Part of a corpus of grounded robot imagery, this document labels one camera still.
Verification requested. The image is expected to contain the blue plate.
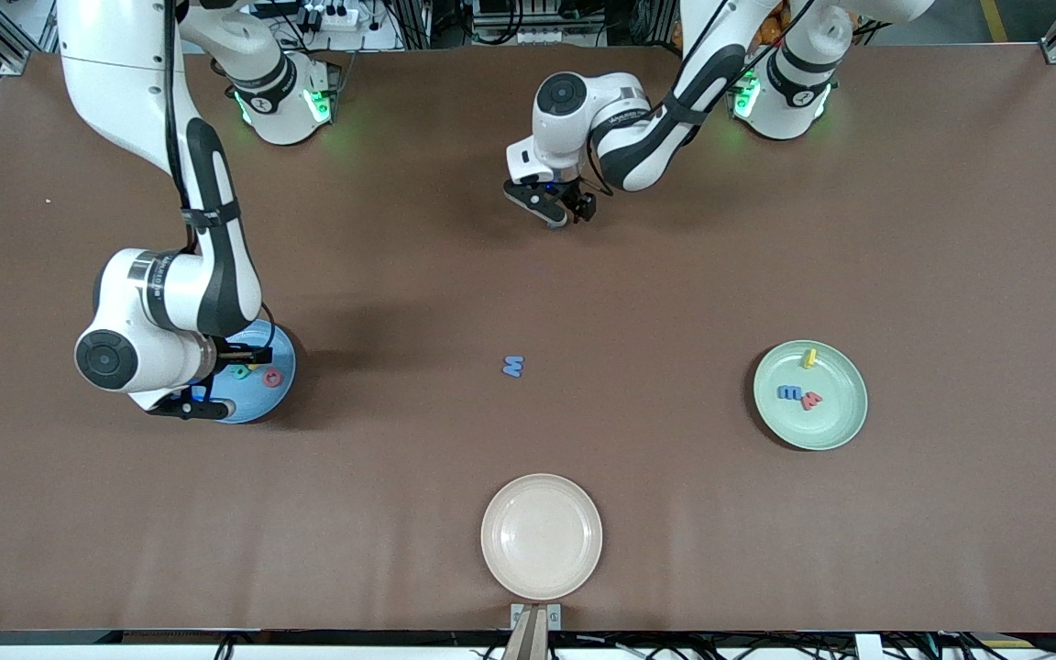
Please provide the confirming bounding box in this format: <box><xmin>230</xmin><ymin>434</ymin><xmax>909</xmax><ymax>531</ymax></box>
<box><xmin>207</xmin><ymin>318</ymin><xmax>297</xmax><ymax>424</ymax></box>

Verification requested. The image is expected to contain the green plate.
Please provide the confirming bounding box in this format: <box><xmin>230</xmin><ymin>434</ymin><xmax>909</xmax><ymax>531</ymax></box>
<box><xmin>753</xmin><ymin>340</ymin><xmax>869</xmax><ymax>452</ymax></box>

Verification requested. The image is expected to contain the beige plate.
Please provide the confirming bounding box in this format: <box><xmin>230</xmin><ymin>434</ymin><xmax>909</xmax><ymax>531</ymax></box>
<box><xmin>480</xmin><ymin>473</ymin><xmax>604</xmax><ymax>601</ymax></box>

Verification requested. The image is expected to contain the white power strip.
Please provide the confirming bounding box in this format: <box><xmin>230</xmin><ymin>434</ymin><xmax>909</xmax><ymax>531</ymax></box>
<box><xmin>302</xmin><ymin>3</ymin><xmax>361</xmax><ymax>30</ymax></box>

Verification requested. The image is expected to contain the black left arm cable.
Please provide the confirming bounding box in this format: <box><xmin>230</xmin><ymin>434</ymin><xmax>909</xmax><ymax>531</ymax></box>
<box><xmin>583</xmin><ymin>0</ymin><xmax>822</xmax><ymax>198</ymax></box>

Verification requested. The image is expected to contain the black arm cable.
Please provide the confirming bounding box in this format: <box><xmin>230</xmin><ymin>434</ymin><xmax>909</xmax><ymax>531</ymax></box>
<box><xmin>583</xmin><ymin>0</ymin><xmax>822</xmax><ymax>198</ymax></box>
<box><xmin>161</xmin><ymin>0</ymin><xmax>277</xmax><ymax>354</ymax></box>

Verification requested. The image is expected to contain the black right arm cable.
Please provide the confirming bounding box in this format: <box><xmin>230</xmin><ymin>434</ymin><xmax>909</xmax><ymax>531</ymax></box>
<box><xmin>161</xmin><ymin>0</ymin><xmax>277</xmax><ymax>354</ymax></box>

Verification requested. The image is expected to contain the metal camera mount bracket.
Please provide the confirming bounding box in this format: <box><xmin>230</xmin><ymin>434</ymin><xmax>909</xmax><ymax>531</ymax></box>
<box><xmin>510</xmin><ymin>603</ymin><xmax>562</xmax><ymax>660</ymax></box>

